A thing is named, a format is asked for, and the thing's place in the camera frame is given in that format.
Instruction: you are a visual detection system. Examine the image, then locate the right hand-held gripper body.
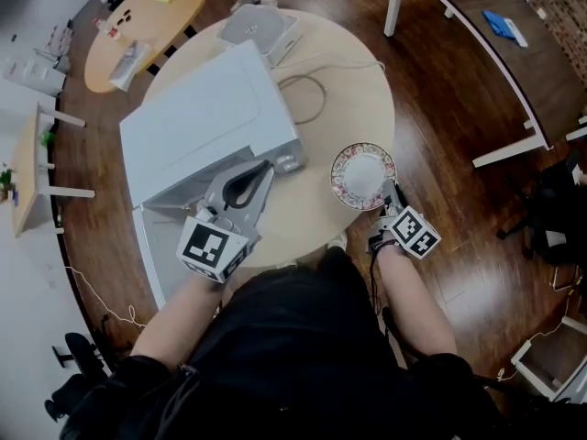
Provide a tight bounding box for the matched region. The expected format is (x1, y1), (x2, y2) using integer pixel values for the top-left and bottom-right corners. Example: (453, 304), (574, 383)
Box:
(366, 204), (442, 260)

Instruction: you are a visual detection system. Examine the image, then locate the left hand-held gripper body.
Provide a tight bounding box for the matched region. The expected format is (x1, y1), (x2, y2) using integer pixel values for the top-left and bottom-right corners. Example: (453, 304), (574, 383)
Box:
(177, 185), (262, 285)

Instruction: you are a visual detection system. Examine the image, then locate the floral rimmed white plate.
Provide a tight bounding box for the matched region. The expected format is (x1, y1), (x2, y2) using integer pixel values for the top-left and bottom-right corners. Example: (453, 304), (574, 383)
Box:
(329, 142), (398, 211)

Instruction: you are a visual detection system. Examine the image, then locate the person's right forearm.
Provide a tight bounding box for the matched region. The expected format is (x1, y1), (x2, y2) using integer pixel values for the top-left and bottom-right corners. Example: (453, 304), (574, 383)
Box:
(378, 240), (459, 357)

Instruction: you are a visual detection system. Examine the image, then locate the person's left forearm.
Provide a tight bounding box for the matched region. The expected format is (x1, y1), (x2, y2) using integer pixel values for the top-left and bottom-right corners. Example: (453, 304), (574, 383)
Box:
(130, 275), (230, 370)

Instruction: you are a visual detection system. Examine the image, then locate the white microwave oven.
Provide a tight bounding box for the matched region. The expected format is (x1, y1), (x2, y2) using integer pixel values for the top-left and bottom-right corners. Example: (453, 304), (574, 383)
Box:
(118, 38), (308, 311)

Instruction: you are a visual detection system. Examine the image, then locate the round light wooden table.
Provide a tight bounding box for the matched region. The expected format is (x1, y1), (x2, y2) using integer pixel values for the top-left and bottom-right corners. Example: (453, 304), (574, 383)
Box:
(132, 8), (396, 269)

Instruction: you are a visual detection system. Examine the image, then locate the person's black clothing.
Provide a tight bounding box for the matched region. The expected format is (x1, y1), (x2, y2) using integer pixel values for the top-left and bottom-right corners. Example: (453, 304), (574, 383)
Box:
(59, 245), (505, 440)

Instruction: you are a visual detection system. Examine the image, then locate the dark covered book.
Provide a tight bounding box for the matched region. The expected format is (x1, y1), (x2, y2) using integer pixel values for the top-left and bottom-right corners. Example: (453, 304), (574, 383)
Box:
(108, 39), (152, 92)

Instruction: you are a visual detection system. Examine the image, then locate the translucent plastic container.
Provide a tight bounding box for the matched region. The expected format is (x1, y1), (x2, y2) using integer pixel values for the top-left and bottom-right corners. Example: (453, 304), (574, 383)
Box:
(216, 3), (304, 66)

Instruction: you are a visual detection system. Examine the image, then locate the oval wooden table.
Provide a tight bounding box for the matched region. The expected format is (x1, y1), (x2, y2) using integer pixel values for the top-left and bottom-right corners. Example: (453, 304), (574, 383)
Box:
(83, 0), (211, 94)

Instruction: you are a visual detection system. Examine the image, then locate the dark curved desk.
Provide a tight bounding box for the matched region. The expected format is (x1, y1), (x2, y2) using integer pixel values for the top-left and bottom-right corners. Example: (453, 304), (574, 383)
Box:
(383, 0), (587, 169)

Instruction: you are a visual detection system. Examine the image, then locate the bottle with red label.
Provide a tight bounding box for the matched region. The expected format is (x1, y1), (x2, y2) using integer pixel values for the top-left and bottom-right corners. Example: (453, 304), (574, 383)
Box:
(94, 17), (121, 39)

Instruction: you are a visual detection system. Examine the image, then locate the wooden desk with white legs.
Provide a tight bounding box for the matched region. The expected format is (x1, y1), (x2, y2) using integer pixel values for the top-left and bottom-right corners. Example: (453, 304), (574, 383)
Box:
(11, 102), (96, 238)

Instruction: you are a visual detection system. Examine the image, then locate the blue booklet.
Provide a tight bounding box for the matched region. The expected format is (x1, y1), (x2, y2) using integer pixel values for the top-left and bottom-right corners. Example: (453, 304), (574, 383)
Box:
(481, 9), (517, 39)

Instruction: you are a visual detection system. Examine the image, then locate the white remote control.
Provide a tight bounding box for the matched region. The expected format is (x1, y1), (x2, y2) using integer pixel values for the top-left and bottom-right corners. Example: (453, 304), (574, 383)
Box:
(502, 17), (528, 49)

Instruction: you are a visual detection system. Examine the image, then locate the grey looped cable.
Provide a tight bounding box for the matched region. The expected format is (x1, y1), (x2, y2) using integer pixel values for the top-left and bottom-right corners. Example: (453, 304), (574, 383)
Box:
(277, 73), (327, 126)

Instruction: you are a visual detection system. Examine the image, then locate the white floor cable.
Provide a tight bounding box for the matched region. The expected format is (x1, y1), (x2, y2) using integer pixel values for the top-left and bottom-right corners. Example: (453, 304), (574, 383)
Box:
(497, 286), (579, 380)

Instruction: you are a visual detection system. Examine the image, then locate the white frame table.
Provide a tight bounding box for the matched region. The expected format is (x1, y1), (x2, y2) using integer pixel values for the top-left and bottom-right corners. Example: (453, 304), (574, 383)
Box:
(510, 316), (587, 402)

